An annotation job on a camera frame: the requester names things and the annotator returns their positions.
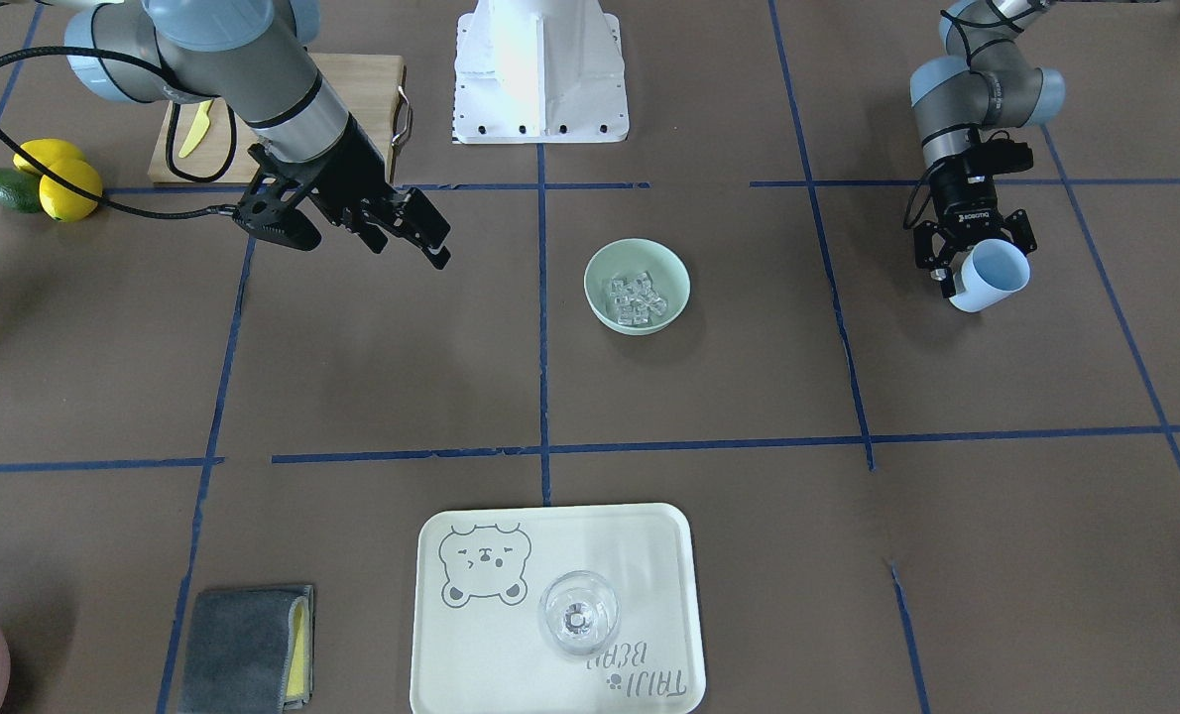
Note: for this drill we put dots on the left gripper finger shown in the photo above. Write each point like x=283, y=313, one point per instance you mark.
x=1015, y=228
x=934, y=250

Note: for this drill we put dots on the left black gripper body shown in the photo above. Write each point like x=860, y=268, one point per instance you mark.
x=968, y=192

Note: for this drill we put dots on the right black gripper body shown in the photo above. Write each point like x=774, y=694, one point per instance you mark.
x=354, y=171

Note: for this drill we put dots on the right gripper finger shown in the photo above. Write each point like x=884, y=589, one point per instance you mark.
x=414, y=218
x=359, y=223

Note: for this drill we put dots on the light blue cup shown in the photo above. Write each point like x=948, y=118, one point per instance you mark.
x=994, y=270

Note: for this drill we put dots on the mint green bowl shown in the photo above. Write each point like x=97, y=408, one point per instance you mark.
x=628, y=257

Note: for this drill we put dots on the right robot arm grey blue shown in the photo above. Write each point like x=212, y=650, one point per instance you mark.
x=253, y=56

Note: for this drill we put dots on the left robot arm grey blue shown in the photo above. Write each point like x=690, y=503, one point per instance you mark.
x=964, y=104

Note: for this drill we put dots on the ice cubes in bowl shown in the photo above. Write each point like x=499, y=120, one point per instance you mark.
x=634, y=301

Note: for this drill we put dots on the wooden cutting board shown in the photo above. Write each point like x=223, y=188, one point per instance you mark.
x=371, y=86

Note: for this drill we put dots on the yellow lemon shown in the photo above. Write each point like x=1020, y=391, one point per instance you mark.
x=48, y=151
x=66, y=205

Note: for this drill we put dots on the green avocado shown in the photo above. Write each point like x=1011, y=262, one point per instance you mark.
x=19, y=191

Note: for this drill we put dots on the clear glass on tray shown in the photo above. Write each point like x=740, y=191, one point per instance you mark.
x=580, y=613

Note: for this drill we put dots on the cream bear tray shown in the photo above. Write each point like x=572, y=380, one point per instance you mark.
x=477, y=640

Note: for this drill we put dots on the grey yellow cloth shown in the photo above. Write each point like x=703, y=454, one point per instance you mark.
x=250, y=650

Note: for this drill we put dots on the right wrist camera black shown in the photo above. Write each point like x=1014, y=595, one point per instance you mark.
x=268, y=211

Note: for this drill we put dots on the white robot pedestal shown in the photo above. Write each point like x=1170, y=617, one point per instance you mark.
x=539, y=72

